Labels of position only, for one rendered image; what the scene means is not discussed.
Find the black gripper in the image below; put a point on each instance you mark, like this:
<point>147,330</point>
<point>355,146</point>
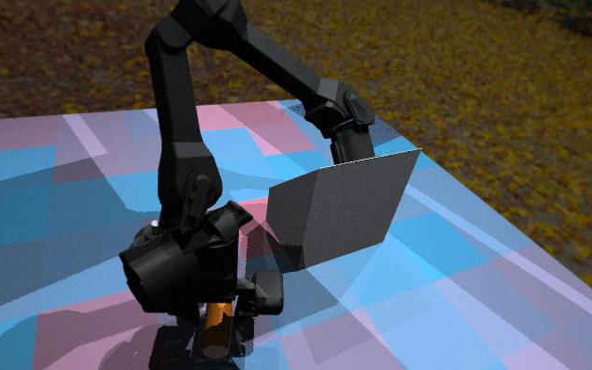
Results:
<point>260,294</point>

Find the black round pedestal with silver shaft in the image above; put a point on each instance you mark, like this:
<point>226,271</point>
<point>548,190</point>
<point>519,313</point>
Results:
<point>146,233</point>

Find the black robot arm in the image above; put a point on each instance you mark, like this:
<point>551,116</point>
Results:
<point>189,241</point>

